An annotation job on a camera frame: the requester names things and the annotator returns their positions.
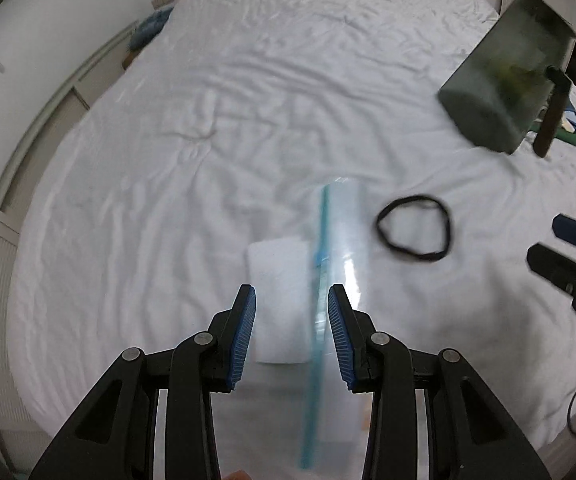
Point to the blue crumpled cloth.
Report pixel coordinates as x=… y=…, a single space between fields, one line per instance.
x=148 y=30

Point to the white bed duvet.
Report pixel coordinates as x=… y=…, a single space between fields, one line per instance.
x=192 y=185

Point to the clear zip bag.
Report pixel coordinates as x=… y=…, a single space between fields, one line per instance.
x=345 y=240

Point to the black hair band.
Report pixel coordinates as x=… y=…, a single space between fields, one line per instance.
x=382 y=232

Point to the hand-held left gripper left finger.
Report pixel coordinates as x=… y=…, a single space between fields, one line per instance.
x=243 y=335

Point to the person's left hand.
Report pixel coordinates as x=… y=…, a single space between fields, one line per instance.
x=238 y=475

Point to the wall switch panel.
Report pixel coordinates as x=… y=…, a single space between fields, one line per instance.
x=163 y=0

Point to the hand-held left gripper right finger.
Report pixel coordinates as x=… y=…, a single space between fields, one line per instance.
x=340 y=335

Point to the white slatted cabinet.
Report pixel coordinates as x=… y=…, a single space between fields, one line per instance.
x=12 y=185

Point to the white cloth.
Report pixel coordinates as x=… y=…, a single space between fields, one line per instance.
x=280 y=300

